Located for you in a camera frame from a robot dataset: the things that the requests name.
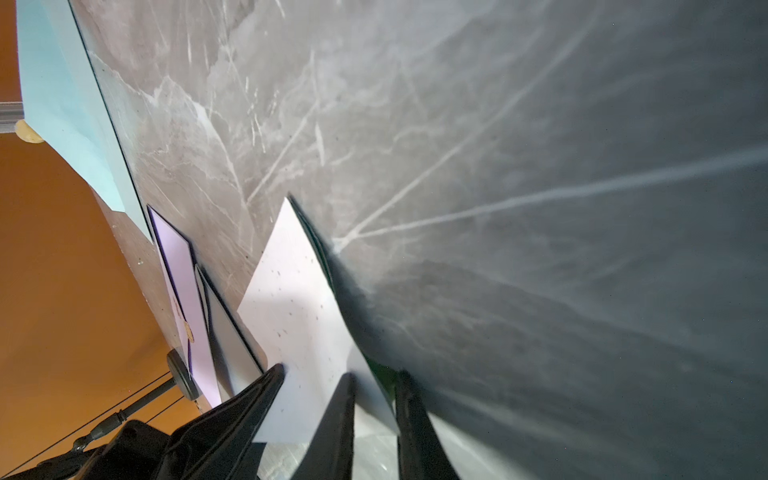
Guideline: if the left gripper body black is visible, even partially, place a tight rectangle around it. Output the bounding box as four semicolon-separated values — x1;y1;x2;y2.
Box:
74;420;180;479

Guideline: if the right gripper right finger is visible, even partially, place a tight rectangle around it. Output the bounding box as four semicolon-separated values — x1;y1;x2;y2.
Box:
395;371;460;480

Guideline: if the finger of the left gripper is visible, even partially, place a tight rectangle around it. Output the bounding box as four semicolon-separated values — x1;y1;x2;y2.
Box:
167;363;286;479

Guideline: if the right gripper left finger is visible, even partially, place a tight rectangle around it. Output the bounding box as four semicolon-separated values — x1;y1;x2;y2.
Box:
292;373;356;480

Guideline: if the grey envelope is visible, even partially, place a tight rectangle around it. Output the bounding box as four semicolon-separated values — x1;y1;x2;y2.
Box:
195;264;263;401

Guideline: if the plain white paper sheet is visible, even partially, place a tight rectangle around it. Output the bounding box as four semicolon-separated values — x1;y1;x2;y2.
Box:
238;200;398;444

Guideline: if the purple envelope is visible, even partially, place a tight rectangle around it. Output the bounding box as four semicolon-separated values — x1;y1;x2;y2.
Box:
147;206;222;407

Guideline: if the teal envelope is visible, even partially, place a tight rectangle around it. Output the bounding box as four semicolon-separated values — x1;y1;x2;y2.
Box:
16;1;152;239

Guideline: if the tan sticker seal on teal envelope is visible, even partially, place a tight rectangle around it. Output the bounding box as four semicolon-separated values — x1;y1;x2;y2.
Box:
14;119;45;144

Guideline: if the black microphone on stand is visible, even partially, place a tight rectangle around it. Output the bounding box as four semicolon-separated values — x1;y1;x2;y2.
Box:
3;350;200;479

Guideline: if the round gold sticker seal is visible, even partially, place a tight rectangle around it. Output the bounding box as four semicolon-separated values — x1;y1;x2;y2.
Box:
182;321;195;343

